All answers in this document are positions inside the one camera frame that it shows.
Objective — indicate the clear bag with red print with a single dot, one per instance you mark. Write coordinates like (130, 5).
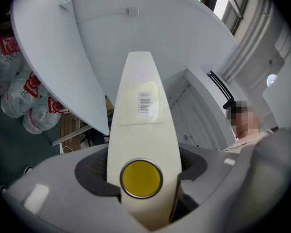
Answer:
(43, 118)
(2, 67)
(19, 96)

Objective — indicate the window with white blind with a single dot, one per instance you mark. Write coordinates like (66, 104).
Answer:
(223, 4)

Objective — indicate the person's beige printed t-shirt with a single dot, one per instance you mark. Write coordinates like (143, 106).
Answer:
(247, 139)

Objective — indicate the white table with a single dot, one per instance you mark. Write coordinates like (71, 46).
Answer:
(51, 57)

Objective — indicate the crumpled clear plastic wrap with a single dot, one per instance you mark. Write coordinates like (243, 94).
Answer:
(65, 4)

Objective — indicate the round ceiling light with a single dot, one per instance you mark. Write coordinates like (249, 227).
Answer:
(272, 80)

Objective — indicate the wooden slat panel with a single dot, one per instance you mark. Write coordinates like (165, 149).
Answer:
(68, 127)

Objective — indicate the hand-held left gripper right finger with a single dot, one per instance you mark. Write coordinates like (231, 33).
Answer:
(228, 190)

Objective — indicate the white wall socket box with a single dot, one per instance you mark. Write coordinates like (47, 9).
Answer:
(132, 11)

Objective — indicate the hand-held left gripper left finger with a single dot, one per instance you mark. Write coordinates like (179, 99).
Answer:
(63, 190)

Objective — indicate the person's head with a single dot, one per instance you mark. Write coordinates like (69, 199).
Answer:
(245, 120)

